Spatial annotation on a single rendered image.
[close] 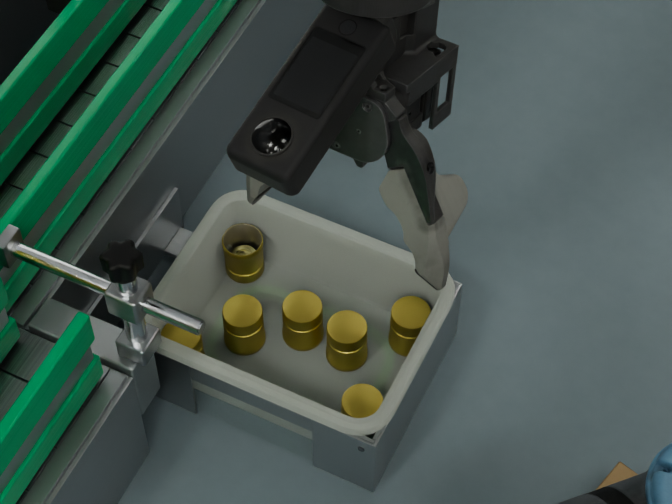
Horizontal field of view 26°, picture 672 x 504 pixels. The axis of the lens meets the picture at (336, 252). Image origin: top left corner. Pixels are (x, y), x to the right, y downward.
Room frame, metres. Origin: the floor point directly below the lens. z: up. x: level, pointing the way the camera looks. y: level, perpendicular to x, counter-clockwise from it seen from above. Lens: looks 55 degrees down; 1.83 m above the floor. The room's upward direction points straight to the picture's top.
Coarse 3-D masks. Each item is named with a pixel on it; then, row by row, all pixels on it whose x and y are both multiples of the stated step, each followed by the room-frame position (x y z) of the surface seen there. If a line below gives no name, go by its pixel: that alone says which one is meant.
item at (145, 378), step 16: (48, 304) 0.62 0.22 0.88; (64, 304) 0.62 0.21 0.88; (32, 320) 0.61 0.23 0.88; (48, 320) 0.61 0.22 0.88; (64, 320) 0.61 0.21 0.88; (96, 320) 0.61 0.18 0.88; (48, 336) 0.59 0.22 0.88; (96, 336) 0.59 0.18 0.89; (112, 336) 0.59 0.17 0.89; (96, 352) 0.58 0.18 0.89; (112, 352) 0.58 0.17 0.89; (112, 368) 0.57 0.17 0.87; (128, 368) 0.56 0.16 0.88; (144, 368) 0.57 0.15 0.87; (144, 384) 0.57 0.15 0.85; (144, 400) 0.57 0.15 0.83
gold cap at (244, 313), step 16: (224, 304) 0.67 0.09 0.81; (240, 304) 0.67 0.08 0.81; (256, 304) 0.67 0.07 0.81; (224, 320) 0.65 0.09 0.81; (240, 320) 0.65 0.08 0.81; (256, 320) 0.65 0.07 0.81; (224, 336) 0.66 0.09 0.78; (240, 336) 0.64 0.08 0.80; (256, 336) 0.65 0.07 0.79; (240, 352) 0.64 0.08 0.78
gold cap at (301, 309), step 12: (288, 300) 0.67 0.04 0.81; (300, 300) 0.67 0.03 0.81; (312, 300) 0.67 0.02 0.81; (288, 312) 0.66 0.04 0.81; (300, 312) 0.66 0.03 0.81; (312, 312) 0.66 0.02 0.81; (288, 324) 0.65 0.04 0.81; (300, 324) 0.65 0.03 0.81; (312, 324) 0.65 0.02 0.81; (288, 336) 0.65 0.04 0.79; (300, 336) 0.65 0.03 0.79; (312, 336) 0.65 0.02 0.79; (300, 348) 0.65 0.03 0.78; (312, 348) 0.65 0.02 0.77
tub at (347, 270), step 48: (240, 192) 0.76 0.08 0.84; (192, 240) 0.71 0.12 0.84; (288, 240) 0.74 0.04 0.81; (336, 240) 0.72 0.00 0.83; (192, 288) 0.69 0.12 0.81; (240, 288) 0.71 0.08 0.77; (288, 288) 0.71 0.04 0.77; (336, 288) 0.71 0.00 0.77; (384, 288) 0.69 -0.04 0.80; (432, 288) 0.68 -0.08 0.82; (384, 336) 0.66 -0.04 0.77; (432, 336) 0.62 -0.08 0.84; (240, 384) 0.58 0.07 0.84; (288, 384) 0.62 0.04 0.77; (336, 384) 0.62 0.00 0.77; (384, 384) 0.62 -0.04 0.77
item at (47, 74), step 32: (96, 0) 0.88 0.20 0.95; (128, 0) 0.93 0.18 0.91; (64, 32) 0.84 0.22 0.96; (96, 32) 0.88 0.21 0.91; (32, 64) 0.80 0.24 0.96; (64, 64) 0.84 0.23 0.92; (0, 96) 0.76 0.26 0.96; (32, 96) 0.80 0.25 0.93; (64, 96) 0.83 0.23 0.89; (0, 128) 0.75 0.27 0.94; (32, 128) 0.78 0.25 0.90; (0, 160) 0.74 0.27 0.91
